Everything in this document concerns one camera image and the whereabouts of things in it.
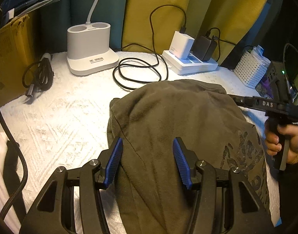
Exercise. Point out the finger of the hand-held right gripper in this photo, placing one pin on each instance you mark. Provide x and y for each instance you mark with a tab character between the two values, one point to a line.
241	101

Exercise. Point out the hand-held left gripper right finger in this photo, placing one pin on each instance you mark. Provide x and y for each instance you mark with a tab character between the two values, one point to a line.
181	163

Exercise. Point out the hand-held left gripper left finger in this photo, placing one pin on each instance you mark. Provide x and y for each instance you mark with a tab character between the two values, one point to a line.
113	163

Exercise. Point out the brown t-shirt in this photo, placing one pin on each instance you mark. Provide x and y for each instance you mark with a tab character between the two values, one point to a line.
175	114

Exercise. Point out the person's right forearm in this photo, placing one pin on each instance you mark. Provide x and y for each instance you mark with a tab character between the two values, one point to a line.
289	182

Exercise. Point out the person's right hand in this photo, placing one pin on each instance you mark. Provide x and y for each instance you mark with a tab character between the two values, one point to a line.
295	148

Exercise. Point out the purple cloth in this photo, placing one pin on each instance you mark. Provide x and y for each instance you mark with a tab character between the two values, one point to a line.
267	82

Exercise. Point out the white plastic basket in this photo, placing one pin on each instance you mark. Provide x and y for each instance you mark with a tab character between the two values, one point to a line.
251	70

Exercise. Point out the blue white tissue pack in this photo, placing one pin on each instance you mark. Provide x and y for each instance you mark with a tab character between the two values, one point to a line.
257	52

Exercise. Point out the white power strip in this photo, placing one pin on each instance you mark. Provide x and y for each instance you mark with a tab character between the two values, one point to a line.
195	65

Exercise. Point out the black charger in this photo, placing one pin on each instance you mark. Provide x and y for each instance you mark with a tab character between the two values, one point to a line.
207	47

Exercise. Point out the white textured table cover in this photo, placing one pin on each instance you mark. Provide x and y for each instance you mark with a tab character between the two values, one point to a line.
66	117

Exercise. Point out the white charger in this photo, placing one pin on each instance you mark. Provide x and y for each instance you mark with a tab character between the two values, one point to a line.
183	45

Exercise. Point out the white desk lamp base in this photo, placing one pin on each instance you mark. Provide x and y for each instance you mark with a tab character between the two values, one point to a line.
88	43

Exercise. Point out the yellow curtain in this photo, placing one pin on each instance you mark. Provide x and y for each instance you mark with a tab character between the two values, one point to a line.
158	4

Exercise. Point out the cardboard box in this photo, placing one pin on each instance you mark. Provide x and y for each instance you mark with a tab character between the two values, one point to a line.
12	53

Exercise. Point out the dark teal curtain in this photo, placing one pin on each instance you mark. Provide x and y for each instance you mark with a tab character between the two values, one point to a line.
66	0

